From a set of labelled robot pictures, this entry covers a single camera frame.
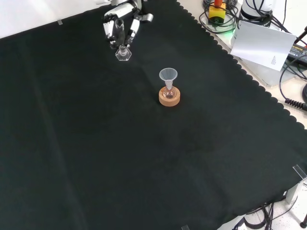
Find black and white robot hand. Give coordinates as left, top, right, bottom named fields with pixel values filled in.
left=102, top=0, right=154, bottom=50

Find clear round-bottom flask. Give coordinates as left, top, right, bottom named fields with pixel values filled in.
left=163, top=81, right=175, bottom=100

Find clear plastic funnel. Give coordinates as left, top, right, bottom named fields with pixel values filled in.
left=158, top=67, right=178, bottom=91

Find yellow stop button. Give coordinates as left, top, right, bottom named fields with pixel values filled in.
left=208, top=0, right=227, bottom=26

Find black bench cloth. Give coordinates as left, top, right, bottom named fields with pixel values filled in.
left=0, top=0, right=307, bottom=230

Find black power adapter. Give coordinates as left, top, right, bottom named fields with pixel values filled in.
left=287, top=44, right=307, bottom=62

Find clear tape strip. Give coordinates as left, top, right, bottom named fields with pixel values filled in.
left=292, top=164, right=307, bottom=180

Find cork ring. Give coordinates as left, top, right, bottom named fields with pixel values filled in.
left=158, top=86, right=181, bottom=107

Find black cable bundle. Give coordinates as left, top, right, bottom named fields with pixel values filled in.
left=198, top=0, right=241, bottom=35

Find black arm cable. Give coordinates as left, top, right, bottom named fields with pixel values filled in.
left=254, top=0, right=296, bottom=35

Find black coiled cable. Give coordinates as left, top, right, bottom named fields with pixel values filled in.
left=279, top=61, right=307, bottom=111

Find black floor cables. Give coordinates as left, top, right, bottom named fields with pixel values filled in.
left=232, top=198, right=300, bottom=230

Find grey bench leg bracket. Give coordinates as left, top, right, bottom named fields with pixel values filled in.
left=284, top=178, right=307, bottom=205

